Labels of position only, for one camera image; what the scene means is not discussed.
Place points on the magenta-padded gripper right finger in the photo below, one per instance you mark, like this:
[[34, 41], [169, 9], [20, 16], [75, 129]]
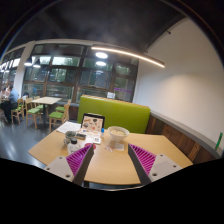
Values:
[[144, 159]]

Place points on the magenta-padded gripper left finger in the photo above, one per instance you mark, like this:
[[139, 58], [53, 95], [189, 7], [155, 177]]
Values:
[[78, 159]]

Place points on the clear black-capped drink bottle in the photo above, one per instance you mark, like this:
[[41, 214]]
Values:
[[73, 147]]

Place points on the green patterned ceramic cup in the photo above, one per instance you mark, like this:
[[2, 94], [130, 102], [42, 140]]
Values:
[[69, 135]]

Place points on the small white card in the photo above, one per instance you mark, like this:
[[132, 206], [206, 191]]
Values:
[[97, 140]]

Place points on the white paper receipt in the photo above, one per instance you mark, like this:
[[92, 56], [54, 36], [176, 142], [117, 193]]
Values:
[[119, 146]]

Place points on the white paper sheets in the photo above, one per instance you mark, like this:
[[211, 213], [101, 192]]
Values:
[[68, 127]]

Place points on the small blue-capped bottle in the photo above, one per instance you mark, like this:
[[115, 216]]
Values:
[[102, 132]]

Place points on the white ceramic bowl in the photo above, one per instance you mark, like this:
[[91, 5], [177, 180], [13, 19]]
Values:
[[118, 133]]

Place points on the sticker-covered black laptop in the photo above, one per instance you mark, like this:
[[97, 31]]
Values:
[[92, 122]]

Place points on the green upholstered bench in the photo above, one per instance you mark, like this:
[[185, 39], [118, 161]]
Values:
[[123, 115]]

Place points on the green-seated wooden chairs group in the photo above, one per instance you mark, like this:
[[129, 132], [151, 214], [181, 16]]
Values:
[[56, 115]]

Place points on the light wooden dining table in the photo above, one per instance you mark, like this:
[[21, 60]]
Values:
[[46, 100]]

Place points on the person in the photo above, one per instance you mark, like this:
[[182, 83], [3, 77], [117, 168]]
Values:
[[3, 93], [12, 98]]

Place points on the long linear ceiling light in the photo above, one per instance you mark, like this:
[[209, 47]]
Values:
[[133, 54]]

